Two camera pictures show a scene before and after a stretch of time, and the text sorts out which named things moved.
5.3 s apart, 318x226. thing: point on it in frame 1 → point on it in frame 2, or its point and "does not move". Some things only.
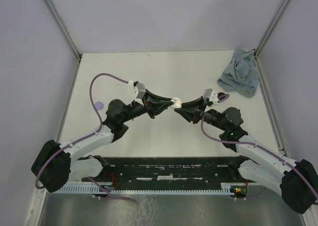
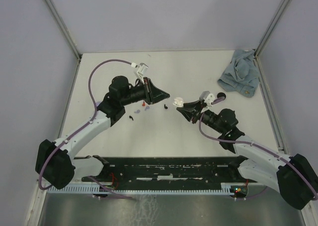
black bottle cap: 220,94 does not move
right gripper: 189,113 does not move
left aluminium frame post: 61,23 does not move
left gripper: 155,108 → 153,95
